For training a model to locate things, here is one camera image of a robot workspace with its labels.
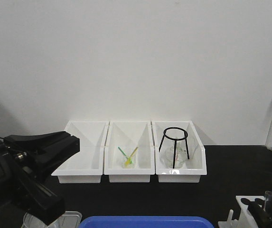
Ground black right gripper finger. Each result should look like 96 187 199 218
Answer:
248 201 272 228

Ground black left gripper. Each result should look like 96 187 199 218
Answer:
0 131 80 225

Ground clear glass test tube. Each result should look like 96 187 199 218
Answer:
263 190 272 212

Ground white test tube rack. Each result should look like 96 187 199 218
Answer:
218 196 264 228

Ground left white storage bin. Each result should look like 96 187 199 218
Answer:
52 121 109 184

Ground white storage bin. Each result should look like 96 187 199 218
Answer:
52 121 109 184
103 121 155 183
151 121 207 183

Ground clear plastic tray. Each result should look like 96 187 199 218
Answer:
55 211 82 228

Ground clear glass beaker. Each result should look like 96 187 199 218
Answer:
22 213 60 228

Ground blue plastic tray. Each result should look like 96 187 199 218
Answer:
79 216 213 228

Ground green stirring stick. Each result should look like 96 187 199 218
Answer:
117 147 129 161

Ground small beaker in middle bin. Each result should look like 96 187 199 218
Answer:
121 152 136 169

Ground middle white storage bin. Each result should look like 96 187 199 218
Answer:
103 121 155 183

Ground right white storage bin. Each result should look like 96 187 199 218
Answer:
151 121 207 183

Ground glass flask in right bin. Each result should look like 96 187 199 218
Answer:
164 141 188 169

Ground black wire tripod stand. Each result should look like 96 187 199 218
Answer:
158 127 190 169

